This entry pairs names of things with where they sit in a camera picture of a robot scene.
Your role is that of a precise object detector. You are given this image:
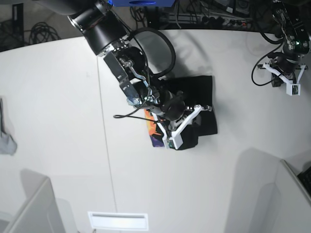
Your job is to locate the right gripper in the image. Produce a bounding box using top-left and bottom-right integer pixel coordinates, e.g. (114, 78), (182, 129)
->
(152, 91), (213, 138)

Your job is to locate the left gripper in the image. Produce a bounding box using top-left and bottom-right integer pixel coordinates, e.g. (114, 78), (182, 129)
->
(258, 56), (308, 87)

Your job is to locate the black T-shirt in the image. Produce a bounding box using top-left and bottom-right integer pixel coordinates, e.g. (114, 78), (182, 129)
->
(144, 75), (218, 150)

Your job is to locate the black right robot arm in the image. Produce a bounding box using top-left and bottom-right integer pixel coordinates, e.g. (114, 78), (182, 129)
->
(69, 0), (218, 139)

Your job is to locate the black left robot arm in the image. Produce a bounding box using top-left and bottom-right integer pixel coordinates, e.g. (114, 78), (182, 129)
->
(251, 0), (311, 95)

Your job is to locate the white power strip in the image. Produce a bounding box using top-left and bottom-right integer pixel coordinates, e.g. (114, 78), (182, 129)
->
(159, 13), (252, 26)

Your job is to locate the black keyboard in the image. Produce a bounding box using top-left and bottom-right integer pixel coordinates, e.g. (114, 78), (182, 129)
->
(298, 167), (311, 195)

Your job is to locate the blue box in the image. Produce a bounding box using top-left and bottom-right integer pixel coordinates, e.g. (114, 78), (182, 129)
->
(108, 0), (175, 7)

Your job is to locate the white right partition panel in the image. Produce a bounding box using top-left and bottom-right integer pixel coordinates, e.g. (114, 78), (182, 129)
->
(252, 159), (311, 233)

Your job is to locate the white partition panel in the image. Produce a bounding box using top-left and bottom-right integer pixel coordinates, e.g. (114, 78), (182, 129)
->
(0, 177), (66, 233)
(252, 159), (311, 233)

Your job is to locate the white left partition panel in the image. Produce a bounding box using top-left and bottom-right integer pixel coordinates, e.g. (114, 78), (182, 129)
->
(0, 177), (66, 233)

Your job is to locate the grey cloth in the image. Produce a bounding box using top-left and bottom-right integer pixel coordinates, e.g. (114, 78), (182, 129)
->
(0, 99), (17, 156)

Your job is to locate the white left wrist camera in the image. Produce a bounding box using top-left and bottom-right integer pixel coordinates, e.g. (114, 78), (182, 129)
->
(286, 83), (301, 96)

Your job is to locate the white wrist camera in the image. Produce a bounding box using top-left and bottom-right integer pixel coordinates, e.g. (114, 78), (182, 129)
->
(162, 135), (183, 150)
(286, 83), (301, 96)

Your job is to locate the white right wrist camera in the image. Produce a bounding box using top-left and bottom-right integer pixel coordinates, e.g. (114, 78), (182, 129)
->
(162, 135), (183, 150)

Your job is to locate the coiled black cable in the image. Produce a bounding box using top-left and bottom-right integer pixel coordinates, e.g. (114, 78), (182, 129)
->
(28, 21), (61, 46)

